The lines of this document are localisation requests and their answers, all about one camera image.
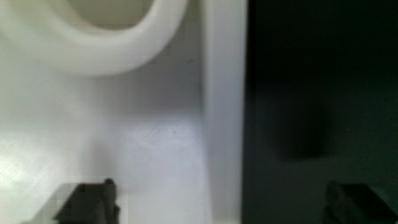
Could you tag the white square table top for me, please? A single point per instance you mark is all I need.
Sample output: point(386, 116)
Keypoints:
point(121, 108)

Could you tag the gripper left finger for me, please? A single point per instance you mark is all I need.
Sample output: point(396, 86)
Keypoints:
point(91, 205)

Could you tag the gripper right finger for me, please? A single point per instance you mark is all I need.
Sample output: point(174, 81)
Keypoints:
point(359, 204)

